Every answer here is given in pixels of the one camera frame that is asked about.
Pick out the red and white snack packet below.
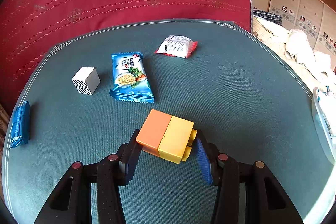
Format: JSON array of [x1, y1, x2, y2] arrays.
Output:
[[154, 35, 198, 59]]

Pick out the white puffer jacket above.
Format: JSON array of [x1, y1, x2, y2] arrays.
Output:
[[256, 17, 336, 88]]

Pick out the white wardrobe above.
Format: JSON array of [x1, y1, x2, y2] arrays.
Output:
[[268, 0, 336, 56]]

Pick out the clear plastic bin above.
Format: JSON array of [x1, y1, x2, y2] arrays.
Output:
[[311, 86, 336, 170]]

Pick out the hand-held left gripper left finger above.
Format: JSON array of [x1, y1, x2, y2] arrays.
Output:
[[34, 129, 143, 224]]

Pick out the floral checked bed sheet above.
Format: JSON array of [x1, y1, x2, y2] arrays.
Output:
[[251, 22, 336, 93]]

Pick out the orange and yellow toy brick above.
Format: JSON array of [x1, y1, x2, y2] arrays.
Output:
[[136, 109, 198, 165]]

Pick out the white cube with zigzag pattern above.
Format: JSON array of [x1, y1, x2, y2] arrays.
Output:
[[72, 67, 101, 95]]

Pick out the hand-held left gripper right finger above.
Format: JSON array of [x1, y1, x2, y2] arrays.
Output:
[[194, 130, 303, 224]]

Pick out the blue cracker packet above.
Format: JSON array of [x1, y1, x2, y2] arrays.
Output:
[[109, 52, 155, 103]]

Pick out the plaid pillow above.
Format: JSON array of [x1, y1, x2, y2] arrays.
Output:
[[252, 9, 283, 26]]

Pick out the small dark blue snack packet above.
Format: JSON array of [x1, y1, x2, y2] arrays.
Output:
[[9, 101, 30, 149]]

